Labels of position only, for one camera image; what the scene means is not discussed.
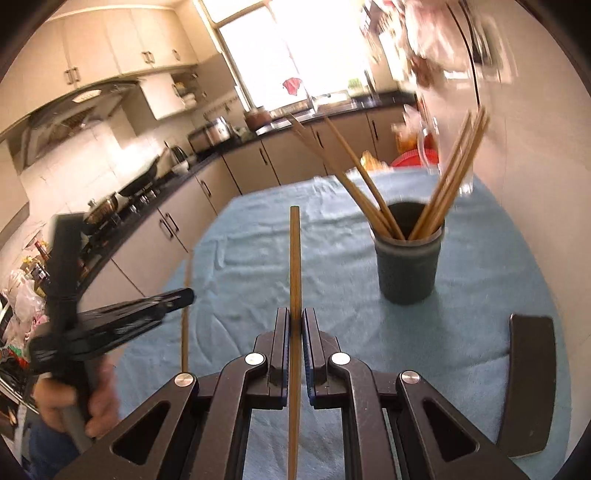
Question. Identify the blue tablecloth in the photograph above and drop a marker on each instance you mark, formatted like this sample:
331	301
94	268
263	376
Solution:
258	258

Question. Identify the red cloth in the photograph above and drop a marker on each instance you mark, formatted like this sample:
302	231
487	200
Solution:
292	86

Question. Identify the dark round chopstick holder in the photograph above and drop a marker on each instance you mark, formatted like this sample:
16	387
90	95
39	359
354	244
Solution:
406	272

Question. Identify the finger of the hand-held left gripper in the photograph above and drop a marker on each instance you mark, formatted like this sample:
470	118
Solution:
178	300

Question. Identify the white bowl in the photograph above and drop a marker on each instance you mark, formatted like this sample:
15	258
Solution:
181	168

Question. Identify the cream side cabinet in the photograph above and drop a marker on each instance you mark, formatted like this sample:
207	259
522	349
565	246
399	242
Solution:
11	194

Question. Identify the bunch of wooden chopsticks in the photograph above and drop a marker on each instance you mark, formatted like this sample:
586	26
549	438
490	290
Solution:
450	184

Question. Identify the black wok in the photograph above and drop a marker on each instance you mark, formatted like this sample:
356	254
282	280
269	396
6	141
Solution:
138	182

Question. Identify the silver rice cooker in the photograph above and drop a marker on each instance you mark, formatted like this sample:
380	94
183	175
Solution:
210	134

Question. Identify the white plastic bag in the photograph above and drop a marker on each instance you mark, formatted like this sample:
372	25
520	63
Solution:
23	300

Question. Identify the clear glass mug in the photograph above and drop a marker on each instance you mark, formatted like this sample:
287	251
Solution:
467	187

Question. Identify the pink clear plastic bag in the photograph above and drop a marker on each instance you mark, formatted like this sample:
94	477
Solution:
429	32

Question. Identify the metal pot with lid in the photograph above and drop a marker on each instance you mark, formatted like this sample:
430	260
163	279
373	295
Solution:
101	212

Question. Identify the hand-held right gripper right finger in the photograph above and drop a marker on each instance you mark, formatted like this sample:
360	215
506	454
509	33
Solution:
310	369

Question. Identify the steel kitchen sink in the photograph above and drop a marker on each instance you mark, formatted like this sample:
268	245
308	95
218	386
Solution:
291	110

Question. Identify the long wooden chopstick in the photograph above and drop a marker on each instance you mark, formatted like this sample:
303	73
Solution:
294	258
186	341

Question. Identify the group of condiment bottles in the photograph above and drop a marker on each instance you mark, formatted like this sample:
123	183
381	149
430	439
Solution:
39	258

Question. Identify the cream upper wall cabinets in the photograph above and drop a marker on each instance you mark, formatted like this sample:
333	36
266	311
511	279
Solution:
115	41

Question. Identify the kitchen window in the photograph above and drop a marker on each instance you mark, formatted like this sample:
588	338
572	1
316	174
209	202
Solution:
286	46

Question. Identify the black kitchen countertop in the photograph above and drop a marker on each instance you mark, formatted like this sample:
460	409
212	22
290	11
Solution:
392	98

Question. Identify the grey lower kitchen cabinets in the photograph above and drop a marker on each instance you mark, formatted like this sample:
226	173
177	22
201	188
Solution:
277	157

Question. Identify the yellow plastic bag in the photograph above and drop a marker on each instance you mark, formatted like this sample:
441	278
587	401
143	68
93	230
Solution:
374	161

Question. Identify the black gas stove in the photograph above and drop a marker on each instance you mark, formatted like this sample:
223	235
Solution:
143	198

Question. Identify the white bag with orange contents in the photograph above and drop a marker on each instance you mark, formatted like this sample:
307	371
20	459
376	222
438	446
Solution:
408	138

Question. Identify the brown clay pot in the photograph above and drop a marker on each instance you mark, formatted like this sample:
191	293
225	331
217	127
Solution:
257	120

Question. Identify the small brown hanging bag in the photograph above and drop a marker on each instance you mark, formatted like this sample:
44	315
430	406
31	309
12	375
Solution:
422	71

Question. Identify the steel kettle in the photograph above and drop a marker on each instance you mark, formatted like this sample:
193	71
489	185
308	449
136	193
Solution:
178	154

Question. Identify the open wall cabinet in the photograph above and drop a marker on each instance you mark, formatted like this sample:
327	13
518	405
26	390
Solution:
157	97

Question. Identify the steel range hood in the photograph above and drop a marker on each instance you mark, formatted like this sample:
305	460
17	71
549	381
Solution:
74	115

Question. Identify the person's left hand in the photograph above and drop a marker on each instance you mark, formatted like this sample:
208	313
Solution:
105	397

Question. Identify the green packet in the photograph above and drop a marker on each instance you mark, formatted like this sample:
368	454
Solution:
354	83

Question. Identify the white power strip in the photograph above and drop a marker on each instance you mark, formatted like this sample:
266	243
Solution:
485	46

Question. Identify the red plastic basin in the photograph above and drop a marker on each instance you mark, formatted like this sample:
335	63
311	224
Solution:
406	160

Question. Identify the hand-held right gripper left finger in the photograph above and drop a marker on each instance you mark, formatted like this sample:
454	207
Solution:
284	369

